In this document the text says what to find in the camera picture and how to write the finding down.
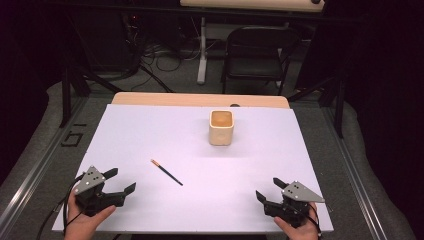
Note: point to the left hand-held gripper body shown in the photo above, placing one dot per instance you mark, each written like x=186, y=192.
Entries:
x=89, y=181

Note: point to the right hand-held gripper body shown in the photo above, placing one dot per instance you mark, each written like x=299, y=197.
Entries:
x=298, y=195

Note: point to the dark pencil with orange end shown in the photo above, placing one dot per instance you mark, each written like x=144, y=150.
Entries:
x=166, y=172

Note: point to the beige square cup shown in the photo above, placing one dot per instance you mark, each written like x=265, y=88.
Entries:
x=220, y=133

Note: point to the person's right hand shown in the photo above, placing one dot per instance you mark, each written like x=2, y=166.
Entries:
x=298, y=232

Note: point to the person's left hand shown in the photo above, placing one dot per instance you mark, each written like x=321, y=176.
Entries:
x=83, y=225

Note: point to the white board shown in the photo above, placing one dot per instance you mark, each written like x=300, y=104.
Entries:
x=166, y=133

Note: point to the black metal stand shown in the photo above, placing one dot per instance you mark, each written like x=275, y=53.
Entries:
x=339, y=106
x=66, y=96

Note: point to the wooden table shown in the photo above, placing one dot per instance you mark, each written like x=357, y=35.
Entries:
x=186, y=99

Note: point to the black folding chair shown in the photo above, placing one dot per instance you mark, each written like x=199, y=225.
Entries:
x=256, y=63

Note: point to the white table leg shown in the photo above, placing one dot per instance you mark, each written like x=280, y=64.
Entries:
x=202, y=56

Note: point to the beige background table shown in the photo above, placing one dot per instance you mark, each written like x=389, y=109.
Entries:
x=250, y=4

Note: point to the aluminium rail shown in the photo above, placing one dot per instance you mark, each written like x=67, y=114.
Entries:
x=36, y=166
x=353, y=180

